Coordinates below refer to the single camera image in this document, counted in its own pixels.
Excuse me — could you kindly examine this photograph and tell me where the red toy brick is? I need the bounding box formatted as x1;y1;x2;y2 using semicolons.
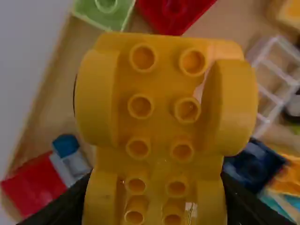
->
0;151;69;219
135;0;218;36

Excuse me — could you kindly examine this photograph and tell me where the yellow toy brick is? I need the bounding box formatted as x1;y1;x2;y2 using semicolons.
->
266;0;300;36
264;153;300;196

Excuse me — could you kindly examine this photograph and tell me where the dark blue toy brick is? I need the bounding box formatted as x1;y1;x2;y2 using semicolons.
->
222;138;287;195

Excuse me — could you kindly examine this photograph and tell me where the white toy brick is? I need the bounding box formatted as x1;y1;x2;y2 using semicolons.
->
50;150;92;187

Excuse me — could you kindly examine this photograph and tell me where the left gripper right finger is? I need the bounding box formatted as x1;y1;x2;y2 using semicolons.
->
222;172;298;225

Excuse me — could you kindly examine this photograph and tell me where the yellow toy car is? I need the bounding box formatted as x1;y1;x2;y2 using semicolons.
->
72;31;260;225

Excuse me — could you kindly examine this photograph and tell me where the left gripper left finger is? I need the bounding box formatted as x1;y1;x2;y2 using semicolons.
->
17;172;92;225

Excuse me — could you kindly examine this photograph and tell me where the tan tray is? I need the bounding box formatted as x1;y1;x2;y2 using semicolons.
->
3;0;300;211

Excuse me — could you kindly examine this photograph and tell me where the green toy brick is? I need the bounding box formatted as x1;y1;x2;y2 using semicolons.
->
72;0;136;33

